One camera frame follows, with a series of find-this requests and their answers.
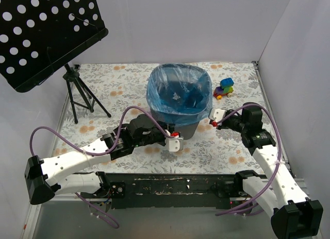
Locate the blue plastic trash bag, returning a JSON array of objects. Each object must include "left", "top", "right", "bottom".
[{"left": 146, "top": 63, "right": 212, "bottom": 115}]

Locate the grey mesh trash bin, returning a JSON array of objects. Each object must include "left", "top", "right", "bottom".
[{"left": 150, "top": 107, "right": 212, "bottom": 140}]

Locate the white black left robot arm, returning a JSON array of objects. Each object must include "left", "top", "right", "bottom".
[{"left": 24, "top": 114, "right": 182, "bottom": 205}]

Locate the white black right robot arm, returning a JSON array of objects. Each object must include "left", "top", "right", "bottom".
[{"left": 209, "top": 103, "right": 323, "bottom": 238}]

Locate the colourful toy brick car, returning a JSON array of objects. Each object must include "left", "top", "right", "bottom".
[{"left": 213, "top": 78, "right": 234, "bottom": 100}]

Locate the floral table mat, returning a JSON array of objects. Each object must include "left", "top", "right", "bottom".
[{"left": 48, "top": 62, "right": 289, "bottom": 175}]

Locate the black perforated music stand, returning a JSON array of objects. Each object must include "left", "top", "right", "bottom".
[{"left": 1, "top": 0, "right": 108, "bottom": 111}]

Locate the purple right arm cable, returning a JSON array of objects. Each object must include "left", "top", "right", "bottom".
[{"left": 214, "top": 103, "right": 282, "bottom": 217}]

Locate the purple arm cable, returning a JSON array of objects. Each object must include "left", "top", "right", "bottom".
[
  {"left": 29, "top": 106, "right": 178, "bottom": 229},
  {"left": 214, "top": 103, "right": 282, "bottom": 217}
]

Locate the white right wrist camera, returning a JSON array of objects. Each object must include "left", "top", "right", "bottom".
[{"left": 208, "top": 108, "right": 226, "bottom": 127}]

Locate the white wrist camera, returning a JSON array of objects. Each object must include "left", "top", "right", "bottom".
[
  {"left": 165, "top": 130, "right": 184, "bottom": 152},
  {"left": 208, "top": 108, "right": 226, "bottom": 127}
]

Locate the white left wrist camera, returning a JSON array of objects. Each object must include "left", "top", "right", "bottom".
[{"left": 165, "top": 130, "right": 184, "bottom": 152}]

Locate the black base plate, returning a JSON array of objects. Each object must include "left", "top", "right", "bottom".
[{"left": 93, "top": 170, "right": 257, "bottom": 210}]

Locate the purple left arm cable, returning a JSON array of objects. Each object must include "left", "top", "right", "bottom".
[{"left": 29, "top": 106, "right": 178, "bottom": 229}]

